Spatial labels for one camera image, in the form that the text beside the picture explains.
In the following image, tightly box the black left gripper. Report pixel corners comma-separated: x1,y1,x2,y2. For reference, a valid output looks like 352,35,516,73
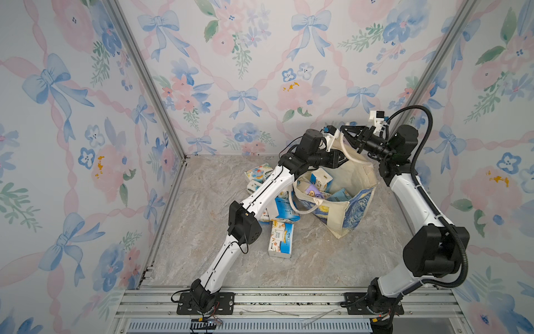
307,151,350,171

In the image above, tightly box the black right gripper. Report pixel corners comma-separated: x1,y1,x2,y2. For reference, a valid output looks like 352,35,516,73
341,127,394,164

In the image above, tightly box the blue white tissue pack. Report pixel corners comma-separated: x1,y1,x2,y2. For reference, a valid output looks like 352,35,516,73
310,168,333,192

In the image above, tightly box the cream canvas tote bag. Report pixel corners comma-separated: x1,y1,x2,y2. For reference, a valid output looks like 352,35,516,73
291,134,378,239

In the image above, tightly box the light blue tissue pack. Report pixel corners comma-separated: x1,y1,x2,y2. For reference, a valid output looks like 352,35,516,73
328,188,353,202

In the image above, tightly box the purple tissue pack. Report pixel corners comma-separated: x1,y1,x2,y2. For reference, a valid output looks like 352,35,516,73
305,184,325,199

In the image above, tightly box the blue cartoon tissue pack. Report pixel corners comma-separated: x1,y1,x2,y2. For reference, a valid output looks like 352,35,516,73
268,220,294,259
258,209,271,223

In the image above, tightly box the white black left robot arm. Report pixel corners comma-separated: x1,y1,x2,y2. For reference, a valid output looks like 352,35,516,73
189,125,347,313

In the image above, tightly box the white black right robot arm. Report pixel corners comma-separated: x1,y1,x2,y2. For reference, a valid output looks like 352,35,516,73
341,125,470,315

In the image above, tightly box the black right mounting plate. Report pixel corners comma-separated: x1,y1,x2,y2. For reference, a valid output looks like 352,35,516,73
340,292,405,317

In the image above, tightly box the black mounting plate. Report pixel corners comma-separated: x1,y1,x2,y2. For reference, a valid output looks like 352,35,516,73
176,292,236,316
340,292,405,317

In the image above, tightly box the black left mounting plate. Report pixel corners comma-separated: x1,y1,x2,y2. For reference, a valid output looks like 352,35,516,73
176,292,236,316

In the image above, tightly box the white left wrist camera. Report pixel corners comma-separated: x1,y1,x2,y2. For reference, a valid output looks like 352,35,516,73
323,125,341,153

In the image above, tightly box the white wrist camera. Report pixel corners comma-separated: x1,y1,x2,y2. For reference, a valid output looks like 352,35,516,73
369,110,388,136
323,125,341,153

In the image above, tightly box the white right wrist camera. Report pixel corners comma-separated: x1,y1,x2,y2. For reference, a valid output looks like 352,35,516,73
369,110,388,136

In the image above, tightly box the right aluminium corner post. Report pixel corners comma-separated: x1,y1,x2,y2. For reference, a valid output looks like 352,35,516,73
403,0,479,107

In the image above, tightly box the aluminium corner post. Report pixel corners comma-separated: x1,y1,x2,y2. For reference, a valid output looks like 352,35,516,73
103,0,186,161
403,0,479,107

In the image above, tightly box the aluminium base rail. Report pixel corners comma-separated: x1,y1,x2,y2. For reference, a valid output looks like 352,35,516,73
108,286,472,333

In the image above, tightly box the left aluminium corner post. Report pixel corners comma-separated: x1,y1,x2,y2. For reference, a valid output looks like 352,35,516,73
103,0,186,161

